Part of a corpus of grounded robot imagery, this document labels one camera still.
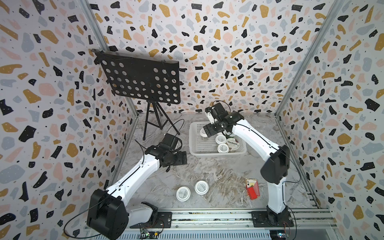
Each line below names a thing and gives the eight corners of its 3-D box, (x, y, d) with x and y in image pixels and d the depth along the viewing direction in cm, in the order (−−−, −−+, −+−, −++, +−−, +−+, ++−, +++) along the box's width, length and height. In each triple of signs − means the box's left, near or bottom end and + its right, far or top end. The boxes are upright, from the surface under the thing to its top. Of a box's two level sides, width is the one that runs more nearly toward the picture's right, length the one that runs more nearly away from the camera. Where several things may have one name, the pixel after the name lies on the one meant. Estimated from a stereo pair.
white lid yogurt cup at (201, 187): (194, 197, 83) (194, 193, 77) (195, 185, 87) (194, 180, 81) (208, 197, 83) (208, 193, 77) (207, 185, 87) (208, 180, 81)
